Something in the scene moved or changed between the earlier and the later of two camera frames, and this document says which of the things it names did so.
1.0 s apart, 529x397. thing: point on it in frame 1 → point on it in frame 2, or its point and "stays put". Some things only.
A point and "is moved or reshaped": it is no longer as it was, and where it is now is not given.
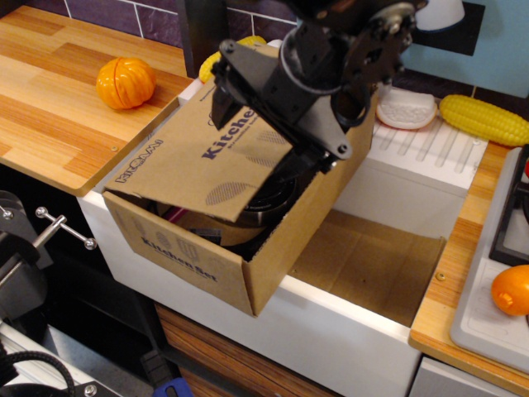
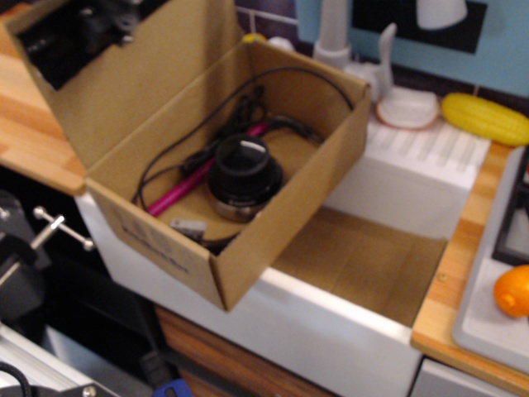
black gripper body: (293, 93) → (82, 33)
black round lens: (265, 206) → (243, 178)
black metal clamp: (25, 259) stays put
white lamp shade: (439, 14) stays put
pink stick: (174, 213) → (197, 179)
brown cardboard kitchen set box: (228, 212) is moved or reshaped
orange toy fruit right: (510, 292) stays put
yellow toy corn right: (486, 119) stays put
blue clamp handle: (178, 384) stays put
